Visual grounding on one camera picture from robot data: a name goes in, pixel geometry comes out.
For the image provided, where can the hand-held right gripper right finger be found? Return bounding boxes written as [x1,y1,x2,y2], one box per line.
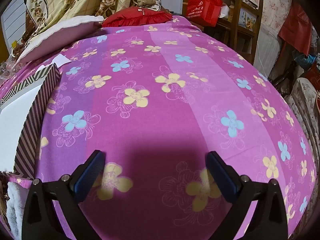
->
[204,151,296,240]

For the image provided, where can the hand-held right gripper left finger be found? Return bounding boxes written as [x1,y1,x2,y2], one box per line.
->
[22,150,107,240]

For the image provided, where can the striped cardboard box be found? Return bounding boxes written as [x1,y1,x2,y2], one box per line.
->
[0,64,62,180]

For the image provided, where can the pink floral bedsheet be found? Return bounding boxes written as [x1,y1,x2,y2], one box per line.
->
[0,15,317,240]

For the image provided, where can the white fluffy towel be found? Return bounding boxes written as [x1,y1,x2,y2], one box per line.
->
[5,181,27,233]

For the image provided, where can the floral sofa cover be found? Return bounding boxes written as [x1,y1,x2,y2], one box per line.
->
[285,77,320,155]

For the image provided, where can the white paper sheet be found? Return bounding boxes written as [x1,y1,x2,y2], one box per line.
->
[51,54,72,67]

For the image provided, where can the clear plastic wrap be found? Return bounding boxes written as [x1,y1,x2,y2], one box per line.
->
[0,57,20,80]

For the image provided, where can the white pillow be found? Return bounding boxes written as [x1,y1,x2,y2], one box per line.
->
[15,15,104,67]

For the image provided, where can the wooden chair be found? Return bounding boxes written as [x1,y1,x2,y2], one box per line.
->
[182,0,264,64]

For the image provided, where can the red ruffled pillow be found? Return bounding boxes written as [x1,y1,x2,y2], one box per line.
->
[101,7,173,28]

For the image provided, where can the red hanging cloth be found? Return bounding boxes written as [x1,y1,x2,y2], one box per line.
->
[278,4,313,53]

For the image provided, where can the red shopping bag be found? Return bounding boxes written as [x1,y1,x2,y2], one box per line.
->
[186,0,223,27]

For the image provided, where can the beige floral quilt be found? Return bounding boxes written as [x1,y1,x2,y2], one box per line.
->
[21,0,160,45]

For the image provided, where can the floral wall cloth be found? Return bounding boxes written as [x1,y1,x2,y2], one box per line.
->
[241,0,293,25]

